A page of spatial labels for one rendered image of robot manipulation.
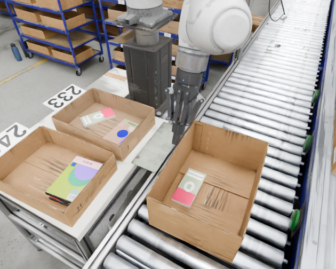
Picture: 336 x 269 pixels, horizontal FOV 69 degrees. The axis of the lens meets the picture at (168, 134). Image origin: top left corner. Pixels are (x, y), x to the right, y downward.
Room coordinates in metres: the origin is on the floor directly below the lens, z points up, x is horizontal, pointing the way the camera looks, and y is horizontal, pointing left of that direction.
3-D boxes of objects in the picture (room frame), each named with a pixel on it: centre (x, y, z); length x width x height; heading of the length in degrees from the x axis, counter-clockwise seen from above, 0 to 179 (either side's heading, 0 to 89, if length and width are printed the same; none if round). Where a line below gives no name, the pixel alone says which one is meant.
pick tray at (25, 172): (0.59, 0.44, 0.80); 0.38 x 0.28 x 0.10; 65
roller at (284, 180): (0.69, -0.30, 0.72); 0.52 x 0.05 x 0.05; 62
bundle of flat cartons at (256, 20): (4.41, -1.39, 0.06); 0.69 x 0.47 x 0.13; 52
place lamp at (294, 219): (0.38, -0.40, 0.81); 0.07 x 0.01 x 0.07; 152
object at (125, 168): (0.93, 0.33, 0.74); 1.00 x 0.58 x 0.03; 153
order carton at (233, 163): (0.51, -0.15, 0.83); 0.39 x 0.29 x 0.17; 154
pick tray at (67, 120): (0.89, 0.29, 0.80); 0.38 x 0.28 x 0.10; 62
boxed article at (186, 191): (0.54, -0.08, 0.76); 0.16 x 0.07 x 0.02; 152
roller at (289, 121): (1.04, -0.48, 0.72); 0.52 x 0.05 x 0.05; 62
